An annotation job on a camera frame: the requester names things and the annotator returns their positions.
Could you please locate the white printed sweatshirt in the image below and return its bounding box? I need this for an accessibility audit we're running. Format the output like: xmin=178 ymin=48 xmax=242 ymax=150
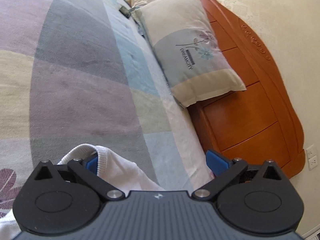
xmin=1 ymin=144 xmax=164 ymax=239

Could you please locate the wooden headboard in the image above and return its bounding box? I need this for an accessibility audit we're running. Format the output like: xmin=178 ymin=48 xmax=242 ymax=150
xmin=163 ymin=0 xmax=306 ymax=179

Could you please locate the patchwork pastel bed sheet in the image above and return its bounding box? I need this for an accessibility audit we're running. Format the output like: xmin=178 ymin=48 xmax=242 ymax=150
xmin=1 ymin=0 xmax=212 ymax=216

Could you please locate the front pastel pillow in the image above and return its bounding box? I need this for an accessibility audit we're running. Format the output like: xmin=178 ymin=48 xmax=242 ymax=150
xmin=136 ymin=0 xmax=246 ymax=108

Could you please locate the black remote control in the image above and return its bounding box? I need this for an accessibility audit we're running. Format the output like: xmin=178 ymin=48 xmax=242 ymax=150
xmin=119 ymin=6 xmax=131 ymax=18

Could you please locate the white wall socket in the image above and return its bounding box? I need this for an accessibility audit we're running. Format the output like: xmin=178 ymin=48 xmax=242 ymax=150
xmin=305 ymin=145 xmax=318 ymax=171

